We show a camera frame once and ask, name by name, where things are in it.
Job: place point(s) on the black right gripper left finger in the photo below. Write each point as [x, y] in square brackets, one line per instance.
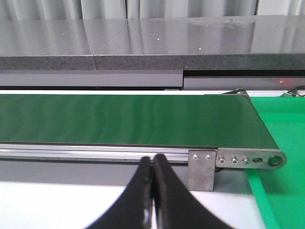
[133, 209]

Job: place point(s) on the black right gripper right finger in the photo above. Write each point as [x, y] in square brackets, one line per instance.
[176, 207]

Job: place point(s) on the metal conveyor end plate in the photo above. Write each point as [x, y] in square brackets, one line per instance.
[252, 158]

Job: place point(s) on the green conveyor belt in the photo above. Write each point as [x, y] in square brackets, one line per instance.
[229, 121]

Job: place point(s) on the green mat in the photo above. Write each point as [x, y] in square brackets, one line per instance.
[280, 190]

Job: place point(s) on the grey stone counter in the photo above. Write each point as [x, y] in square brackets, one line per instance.
[250, 52]

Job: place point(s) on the white pleated curtain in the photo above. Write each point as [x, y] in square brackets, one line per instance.
[20, 10]

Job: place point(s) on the metal conveyor support bracket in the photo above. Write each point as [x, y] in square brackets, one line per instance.
[201, 170]

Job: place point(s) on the aluminium conveyor side rail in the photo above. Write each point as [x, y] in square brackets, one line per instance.
[95, 153]

